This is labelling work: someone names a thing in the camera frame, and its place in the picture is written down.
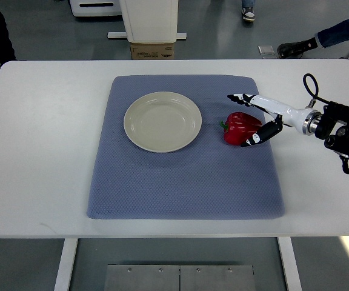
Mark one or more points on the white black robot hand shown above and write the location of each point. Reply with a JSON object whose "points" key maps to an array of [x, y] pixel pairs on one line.
{"points": [[303, 120]]}

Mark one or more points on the red bell pepper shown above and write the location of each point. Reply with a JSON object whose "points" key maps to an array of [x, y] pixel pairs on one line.
{"points": [[239, 127]]}

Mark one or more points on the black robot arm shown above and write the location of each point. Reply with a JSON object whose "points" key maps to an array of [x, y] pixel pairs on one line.
{"points": [[331, 125]]}

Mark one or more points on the small grey floor plate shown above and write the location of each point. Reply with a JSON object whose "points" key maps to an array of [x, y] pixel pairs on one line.
{"points": [[266, 50]]}

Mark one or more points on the cream round plate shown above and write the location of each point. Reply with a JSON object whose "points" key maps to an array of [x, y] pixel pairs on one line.
{"points": [[162, 122]]}

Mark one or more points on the black shoe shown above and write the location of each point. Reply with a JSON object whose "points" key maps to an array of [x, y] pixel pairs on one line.
{"points": [[287, 50]]}

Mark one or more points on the person leg in jeans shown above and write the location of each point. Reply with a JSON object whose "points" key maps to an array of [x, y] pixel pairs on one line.
{"points": [[333, 35]]}

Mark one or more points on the blue textured mat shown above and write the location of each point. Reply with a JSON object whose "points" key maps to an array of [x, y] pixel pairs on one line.
{"points": [[208, 179]]}

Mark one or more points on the grey white sneaker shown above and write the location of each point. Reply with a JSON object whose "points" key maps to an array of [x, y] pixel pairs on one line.
{"points": [[248, 14]]}

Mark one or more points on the right white table leg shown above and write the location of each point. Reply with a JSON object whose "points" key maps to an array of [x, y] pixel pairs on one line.
{"points": [[288, 259]]}

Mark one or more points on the white table leg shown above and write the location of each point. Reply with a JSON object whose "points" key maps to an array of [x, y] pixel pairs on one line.
{"points": [[288, 259], [66, 264]]}

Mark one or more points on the cardboard box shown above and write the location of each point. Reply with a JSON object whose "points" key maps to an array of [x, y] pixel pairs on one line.
{"points": [[141, 51]]}

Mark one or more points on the white cabinet with slot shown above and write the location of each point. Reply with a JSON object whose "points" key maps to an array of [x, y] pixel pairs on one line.
{"points": [[95, 8]]}

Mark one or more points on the left white table leg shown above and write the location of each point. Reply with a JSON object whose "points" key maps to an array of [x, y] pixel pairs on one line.
{"points": [[66, 264]]}

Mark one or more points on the white machine pedestal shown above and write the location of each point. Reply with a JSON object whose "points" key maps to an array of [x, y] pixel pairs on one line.
{"points": [[149, 22]]}

